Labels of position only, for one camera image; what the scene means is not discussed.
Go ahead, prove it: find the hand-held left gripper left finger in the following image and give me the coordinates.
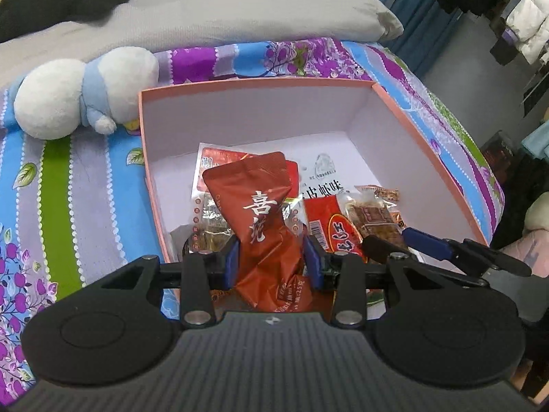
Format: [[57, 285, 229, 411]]
[[103, 238, 241, 329]]

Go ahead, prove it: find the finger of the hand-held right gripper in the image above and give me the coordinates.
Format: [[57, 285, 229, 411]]
[[364, 235, 408, 263], [402, 227, 533, 279]]

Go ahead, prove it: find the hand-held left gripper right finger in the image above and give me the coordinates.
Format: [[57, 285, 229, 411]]
[[304, 237, 447, 329]]

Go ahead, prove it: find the clear packet brown jerky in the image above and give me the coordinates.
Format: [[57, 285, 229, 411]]
[[337, 184, 406, 243]]

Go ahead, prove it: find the clear packet brown snack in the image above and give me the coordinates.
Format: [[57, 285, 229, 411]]
[[172, 193, 234, 262]]

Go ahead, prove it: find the bright red snack packet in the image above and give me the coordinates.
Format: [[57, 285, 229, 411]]
[[304, 194, 367, 263]]

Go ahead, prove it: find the dark red snack packet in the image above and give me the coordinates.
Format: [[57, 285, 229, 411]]
[[201, 151, 310, 314]]

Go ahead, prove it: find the silver foil snack packet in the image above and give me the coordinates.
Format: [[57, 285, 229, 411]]
[[281, 197, 306, 237]]

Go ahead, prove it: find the white printed snack packet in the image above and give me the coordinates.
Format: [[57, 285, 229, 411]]
[[296, 152, 375, 200]]

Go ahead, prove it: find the orange cardboard box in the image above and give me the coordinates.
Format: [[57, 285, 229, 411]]
[[138, 76, 490, 267]]

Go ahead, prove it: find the person's right forearm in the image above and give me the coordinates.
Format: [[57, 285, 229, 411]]
[[498, 227, 549, 276]]

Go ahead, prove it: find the cream cushion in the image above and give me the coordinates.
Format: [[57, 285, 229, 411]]
[[525, 192, 549, 232]]

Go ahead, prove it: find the dark red bag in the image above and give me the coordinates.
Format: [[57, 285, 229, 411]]
[[481, 131, 517, 168]]

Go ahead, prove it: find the teal hanging garment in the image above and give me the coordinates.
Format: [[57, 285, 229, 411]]
[[521, 120, 549, 159]]

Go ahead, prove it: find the purple patterned bed sheet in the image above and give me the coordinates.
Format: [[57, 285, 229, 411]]
[[0, 38, 506, 396]]

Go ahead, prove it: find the blue curtain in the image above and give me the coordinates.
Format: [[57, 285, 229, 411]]
[[388, 0, 466, 79]]

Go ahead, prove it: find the white and blue plush toy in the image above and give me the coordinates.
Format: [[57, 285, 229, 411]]
[[13, 46, 160, 140]]

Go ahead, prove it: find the white puffer jacket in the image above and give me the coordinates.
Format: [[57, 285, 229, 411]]
[[505, 0, 549, 65]]

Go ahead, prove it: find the grey duvet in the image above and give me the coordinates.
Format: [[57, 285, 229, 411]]
[[0, 0, 405, 91]]

